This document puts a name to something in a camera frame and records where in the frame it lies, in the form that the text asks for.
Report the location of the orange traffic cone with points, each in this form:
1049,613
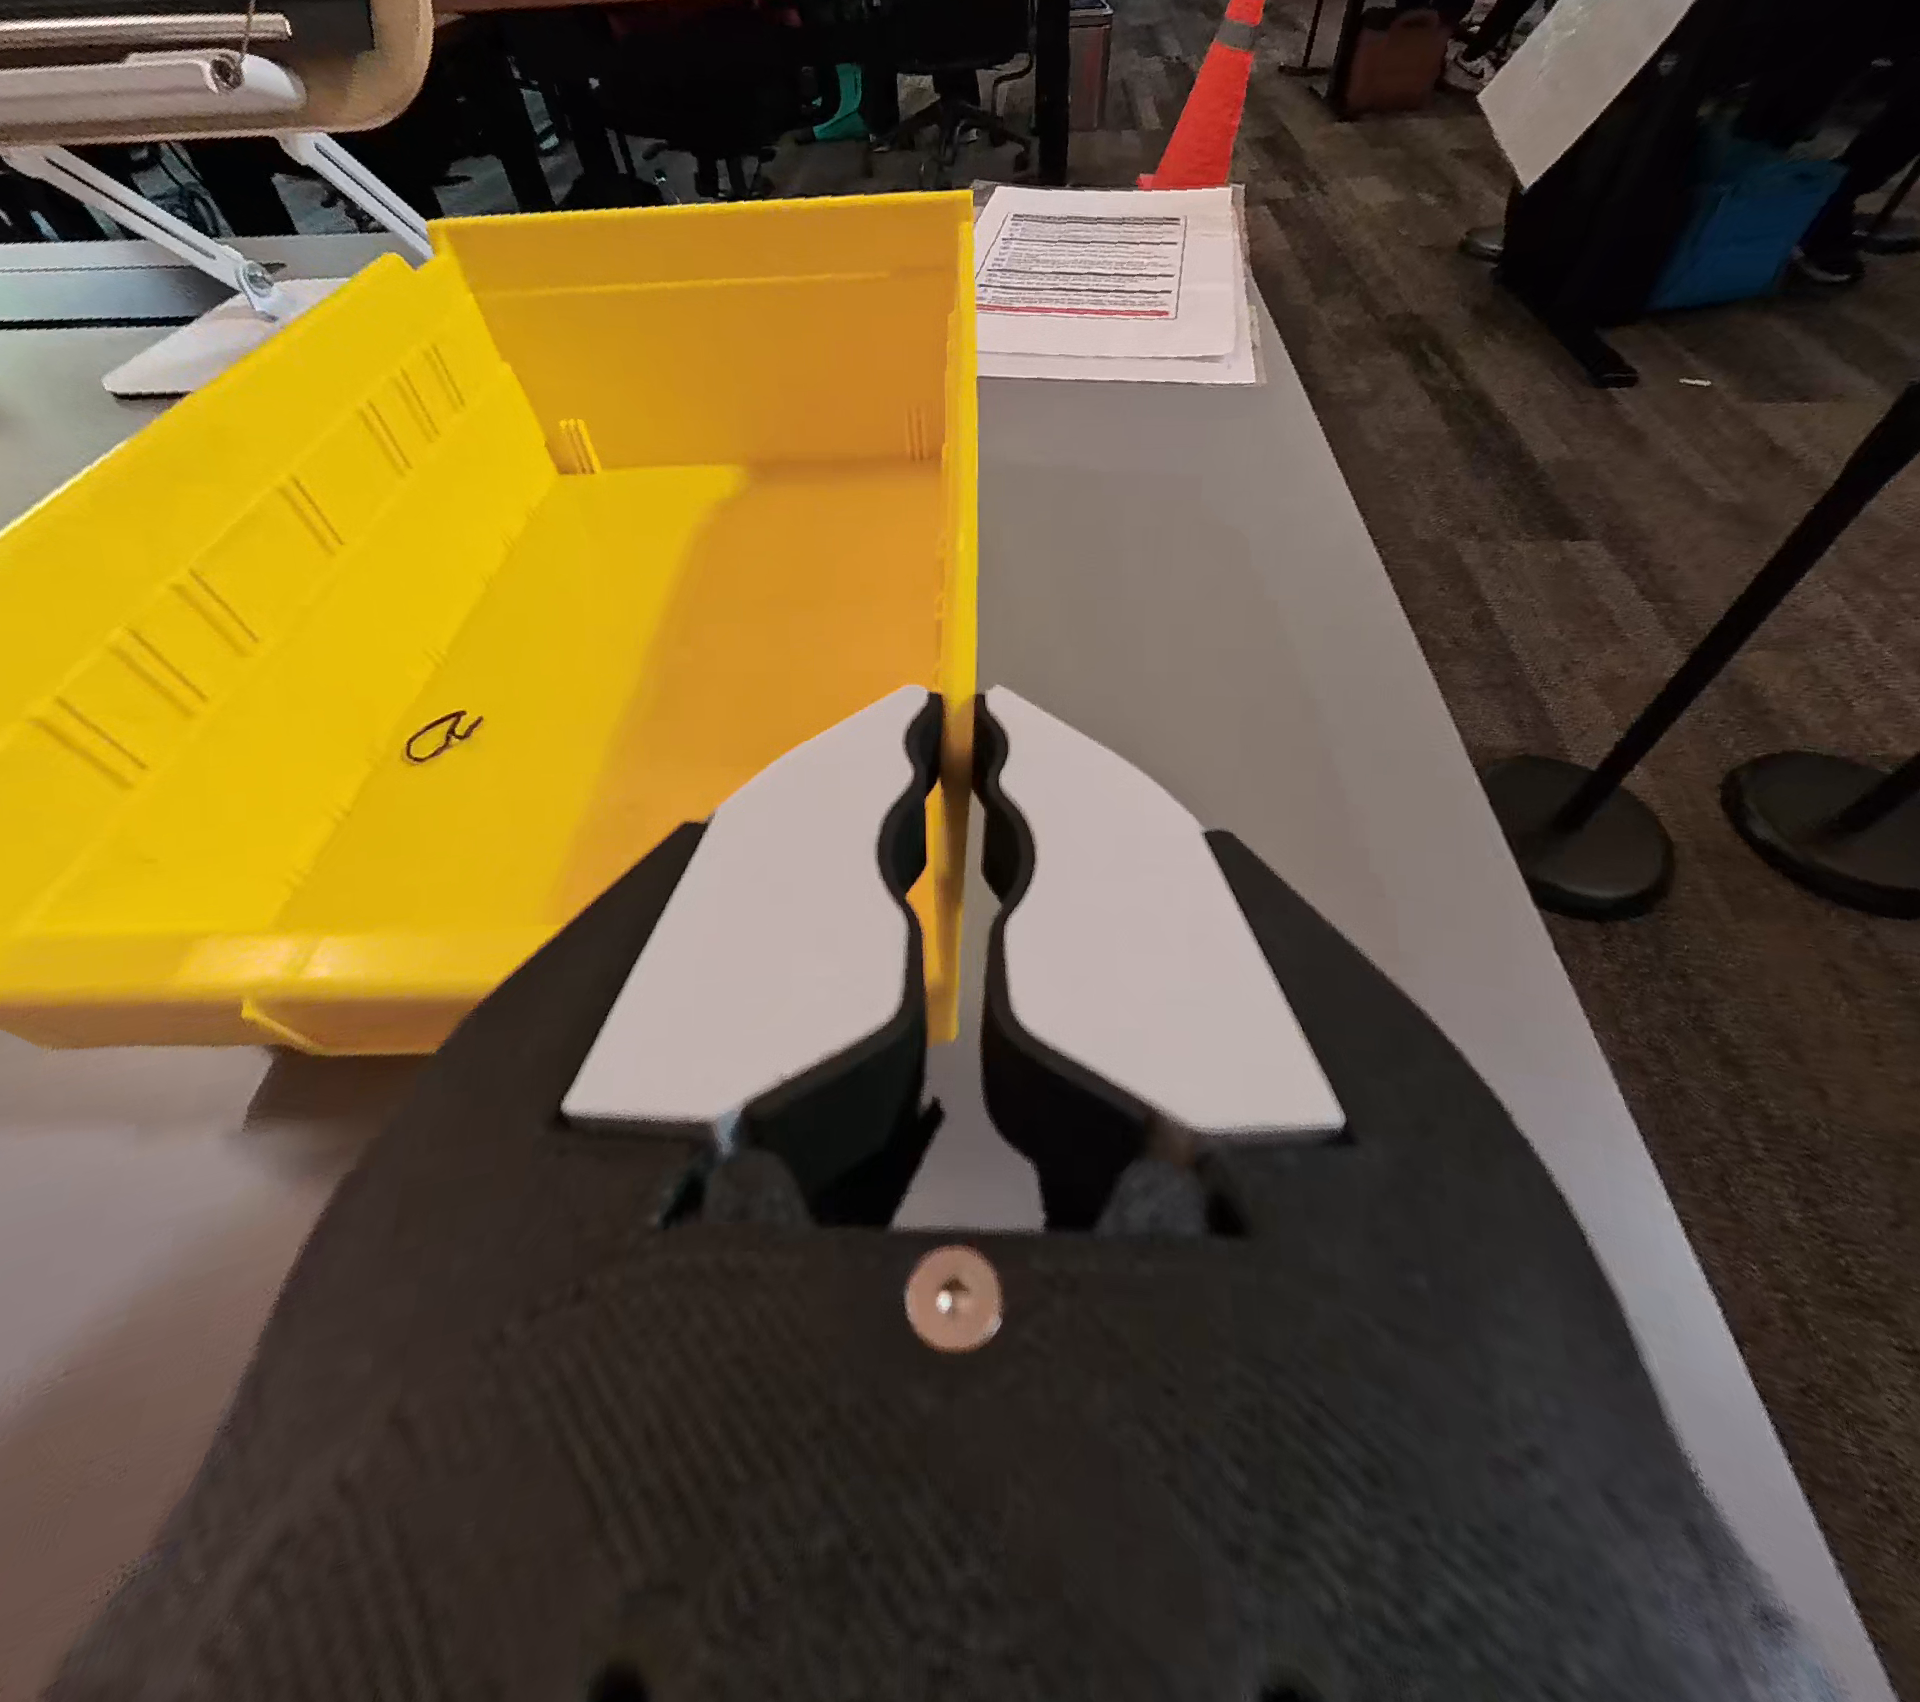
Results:
1219,66

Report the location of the grey trash can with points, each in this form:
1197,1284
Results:
1090,60

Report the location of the black office chair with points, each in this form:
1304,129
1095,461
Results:
953,83

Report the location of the blue storage crate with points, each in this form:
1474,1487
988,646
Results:
1748,232

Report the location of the black stanchion post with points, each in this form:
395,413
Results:
1694,697
1830,825

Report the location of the large yellow plastic bin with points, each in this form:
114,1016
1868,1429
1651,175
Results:
601,622

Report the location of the grey desk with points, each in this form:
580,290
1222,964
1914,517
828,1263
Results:
1170,562

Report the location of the white board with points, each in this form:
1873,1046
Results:
1590,37

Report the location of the brown bag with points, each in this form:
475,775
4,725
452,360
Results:
1392,60

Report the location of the stack of printed paper sheets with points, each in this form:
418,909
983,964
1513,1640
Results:
1110,277

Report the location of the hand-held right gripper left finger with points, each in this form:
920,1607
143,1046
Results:
780,953

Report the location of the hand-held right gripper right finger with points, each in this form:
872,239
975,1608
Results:
1155,966

